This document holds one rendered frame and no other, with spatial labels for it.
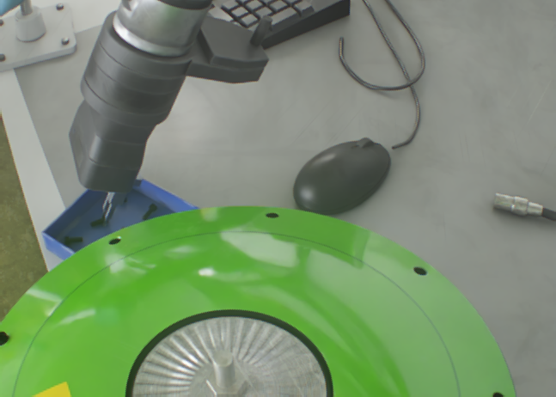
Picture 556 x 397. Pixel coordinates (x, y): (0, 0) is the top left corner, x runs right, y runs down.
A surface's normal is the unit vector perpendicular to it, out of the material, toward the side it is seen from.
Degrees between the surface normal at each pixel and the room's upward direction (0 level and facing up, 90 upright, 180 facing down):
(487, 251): 0
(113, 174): 90
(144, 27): 74
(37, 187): 0
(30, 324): 23
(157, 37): 85
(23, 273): 0
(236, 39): 28
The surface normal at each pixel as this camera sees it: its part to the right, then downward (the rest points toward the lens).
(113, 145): 0.45, 0.39
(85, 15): -0.02, -0.69
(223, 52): 0.42, -0.73
